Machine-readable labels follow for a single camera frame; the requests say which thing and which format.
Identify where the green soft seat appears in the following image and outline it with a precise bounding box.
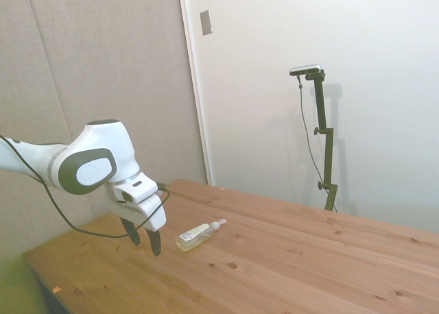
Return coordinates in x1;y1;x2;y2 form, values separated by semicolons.
0;254;46;314

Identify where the white door frame trim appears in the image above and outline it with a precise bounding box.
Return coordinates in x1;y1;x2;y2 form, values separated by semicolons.
177;0;214;187

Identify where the grey wall plate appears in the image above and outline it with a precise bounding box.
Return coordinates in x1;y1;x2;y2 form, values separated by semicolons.
199;9;213;37

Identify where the clear sanitizer pump bottle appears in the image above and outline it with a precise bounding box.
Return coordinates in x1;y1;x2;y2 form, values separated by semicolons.
174;218;228;253

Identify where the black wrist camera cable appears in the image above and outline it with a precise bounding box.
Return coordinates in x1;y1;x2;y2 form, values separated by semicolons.
0;134;171;240

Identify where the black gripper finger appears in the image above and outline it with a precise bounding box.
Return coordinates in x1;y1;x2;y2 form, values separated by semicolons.
119;217;143;247
143;226;163;258

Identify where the black camera stand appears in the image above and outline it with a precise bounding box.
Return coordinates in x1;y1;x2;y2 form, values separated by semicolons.
304;70;339;212

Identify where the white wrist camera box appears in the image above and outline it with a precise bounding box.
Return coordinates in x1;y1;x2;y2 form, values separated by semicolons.
112;176;163;204

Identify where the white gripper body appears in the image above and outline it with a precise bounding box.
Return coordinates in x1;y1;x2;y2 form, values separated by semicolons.
104;182;167;232

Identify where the grey exterior camera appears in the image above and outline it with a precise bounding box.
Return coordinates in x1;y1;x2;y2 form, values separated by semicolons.
289;64;324;77

